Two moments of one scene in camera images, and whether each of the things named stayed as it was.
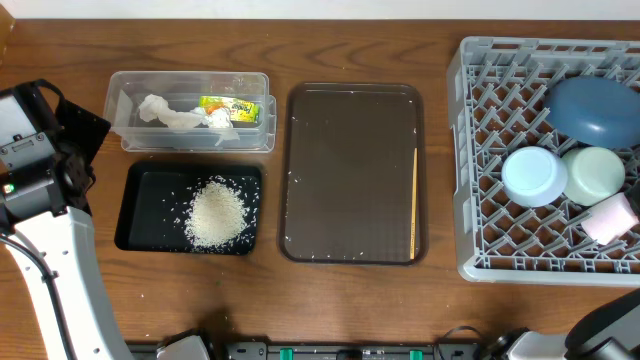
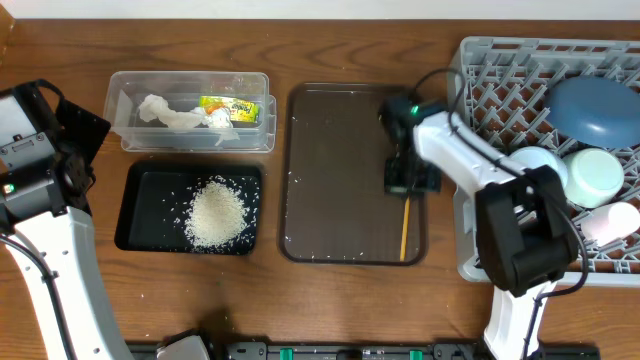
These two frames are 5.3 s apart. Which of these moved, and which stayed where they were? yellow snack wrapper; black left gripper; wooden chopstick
Moved: wooden chopstick
Stayed: black left gripper; yellow snack wrapper
